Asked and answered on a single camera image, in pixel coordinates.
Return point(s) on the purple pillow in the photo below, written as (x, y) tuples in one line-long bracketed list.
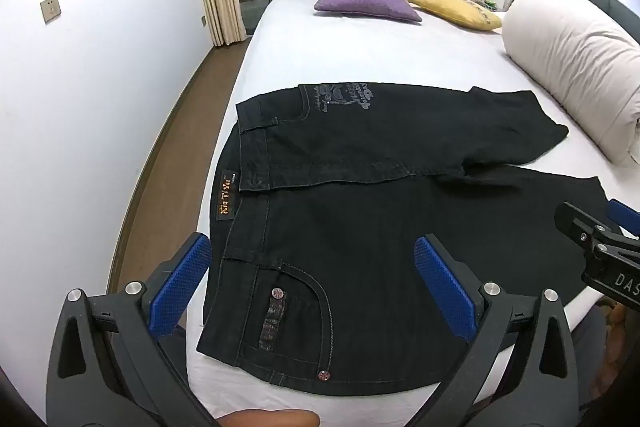
[(365, 2)]

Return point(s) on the black denim pants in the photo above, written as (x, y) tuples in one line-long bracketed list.
[(350, 232)]

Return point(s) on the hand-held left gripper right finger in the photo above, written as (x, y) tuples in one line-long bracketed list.
[(445, 287)]

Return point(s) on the rolled white duvet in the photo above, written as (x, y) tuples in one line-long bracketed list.
[(575, 57)]

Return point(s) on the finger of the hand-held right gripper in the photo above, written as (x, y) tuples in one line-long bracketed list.
[(580, 222), (625, 217)]

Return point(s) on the yellow pillow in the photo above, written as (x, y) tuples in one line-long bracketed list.
[(450, 9)]

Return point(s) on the bed with white sheet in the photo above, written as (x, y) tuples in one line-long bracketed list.
[(375, 52)]

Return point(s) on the person's left hand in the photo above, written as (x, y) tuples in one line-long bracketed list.
[(270, 419)]

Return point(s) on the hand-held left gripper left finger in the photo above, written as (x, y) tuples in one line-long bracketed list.
[(182, 287)]

